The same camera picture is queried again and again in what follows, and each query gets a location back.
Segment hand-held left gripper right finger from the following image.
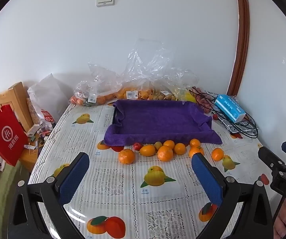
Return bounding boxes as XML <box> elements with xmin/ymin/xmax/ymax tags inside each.
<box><xmin>191</xmin><ymin>153</ymin><xmax>274</xmax><ymax>239</ymax></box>

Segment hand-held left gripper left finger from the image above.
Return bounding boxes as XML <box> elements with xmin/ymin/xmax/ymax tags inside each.
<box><xmin>8</xmin><ymin>152</ymin><xmax>90</xmax><ymax>239</ymax></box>

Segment orange with green stem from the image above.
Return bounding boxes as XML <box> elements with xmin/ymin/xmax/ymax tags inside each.
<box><xmin>189</xmin><ymin>146</ymin><xmax>205</xmax><ymax>158</ymax></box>

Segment large scuffed orange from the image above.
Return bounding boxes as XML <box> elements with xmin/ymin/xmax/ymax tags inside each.
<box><xmin>118</xmin><ymin>149</ymin><xmax>136</xmax><ymax>165</ymax></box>

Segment yellowish orange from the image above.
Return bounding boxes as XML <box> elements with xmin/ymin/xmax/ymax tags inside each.
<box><xmin>140</xmin><ymin>145</ymin><xmax>156</xmax><ymax>157</ymax></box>

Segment black tray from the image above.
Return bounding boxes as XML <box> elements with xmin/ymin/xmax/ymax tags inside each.
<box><xmin>112</xmin><ymin>105</ymin><xmax>120</xmax><ymax>126</ymax></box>

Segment person's right hand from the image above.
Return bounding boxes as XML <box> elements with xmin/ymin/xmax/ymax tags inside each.
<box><xmin>273</xmin><ymin>199</ymin><xmax>286</xmax><ymax>239</ymax></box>

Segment black patterned pouch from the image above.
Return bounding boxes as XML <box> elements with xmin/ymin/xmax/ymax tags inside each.
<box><xmin>219</xmin><ymin>118</ymin><xmax>258</xmax><ymax>135</ymax></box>

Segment wooden side table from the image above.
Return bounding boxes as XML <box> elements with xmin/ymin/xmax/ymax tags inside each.
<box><xmin>19</xmin><ymin>129</ymin><xmax>48</xmax><ymax>172</ymax></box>

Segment small white carton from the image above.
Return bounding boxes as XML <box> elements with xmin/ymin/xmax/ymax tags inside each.
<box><xmin>28</xmin><ymin>123</ymin><xmax>42</xmax><ymax>137</ymax></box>

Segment red and white package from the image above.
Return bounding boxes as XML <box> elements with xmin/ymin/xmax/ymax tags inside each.
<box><xmin>40</xmin><ymin>109</ymin><xmax>56</xmax><ymax>125</ymax></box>

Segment blue tissue pack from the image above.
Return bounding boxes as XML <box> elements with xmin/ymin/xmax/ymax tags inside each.
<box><xmin>214</xmin><ymin>94</ymin><xmax>246</xmax><ymax>123</ymax></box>

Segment green bedsheet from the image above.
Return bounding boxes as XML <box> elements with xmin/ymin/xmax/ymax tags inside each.
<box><xmin>0</xmin><ymin>159</ymin><xmax>37</xmax><ymax>232</ymax></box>

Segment purple towel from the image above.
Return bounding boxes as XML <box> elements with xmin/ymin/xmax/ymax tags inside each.
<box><xmin>104</xmin><ymin>100</ymin><xmax>223</xmax><ymax>147</ymax></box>

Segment bag of red fruit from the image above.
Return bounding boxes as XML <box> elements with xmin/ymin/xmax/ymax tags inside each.
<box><xmin>189</xmin><ymin>87</ymin><xmax>217</xmax><ymax>114</ymax></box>

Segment red paper bag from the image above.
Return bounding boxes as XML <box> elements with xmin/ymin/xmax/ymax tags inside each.
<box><xmin>0</xmin><ymin>104</ymin><xmax>29</xmax><ymax>167</ymax></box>

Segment plastic bag of yellow fruit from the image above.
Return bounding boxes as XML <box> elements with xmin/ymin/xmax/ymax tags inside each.
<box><xmin>172</xmin><ymin>69</ymin><xmax>201</xmax><ymax>104</ymax></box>

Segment white plastic bag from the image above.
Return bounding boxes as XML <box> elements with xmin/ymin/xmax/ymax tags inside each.
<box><xmin>28</xmin><ymin>73</ymin><xmax>67</xmax><ymax>127</ymax></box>

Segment plastic bag of brown fruit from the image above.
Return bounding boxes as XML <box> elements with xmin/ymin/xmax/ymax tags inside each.
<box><xmin>155</xmin><ymin>87</ymin><xmax>177</xmax><ymax>102</ymax></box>

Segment wooden chair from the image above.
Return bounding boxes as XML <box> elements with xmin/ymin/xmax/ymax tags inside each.
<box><xmin>0</xmin><ymin>82</ymin><xmax>34</xmax><ymax>132</ymax></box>

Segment plastic bag of oranges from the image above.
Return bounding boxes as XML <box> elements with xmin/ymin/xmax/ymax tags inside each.
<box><xmin>108</xmin><ymin>38</ymin><xmax>173</xmax><ymax>102</ymax></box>

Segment black cables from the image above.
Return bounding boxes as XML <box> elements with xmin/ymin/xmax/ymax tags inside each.
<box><xmin>189</xmin><ymin>90</ymin><xmax>259</xmax><ymax>139</ymax></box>

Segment brown wooden door frame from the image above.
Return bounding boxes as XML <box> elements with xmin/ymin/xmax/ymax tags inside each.
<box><xmin>226</xmin><ymin>0</ymin><xmax>250</xmax><ymax>96</ymax></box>

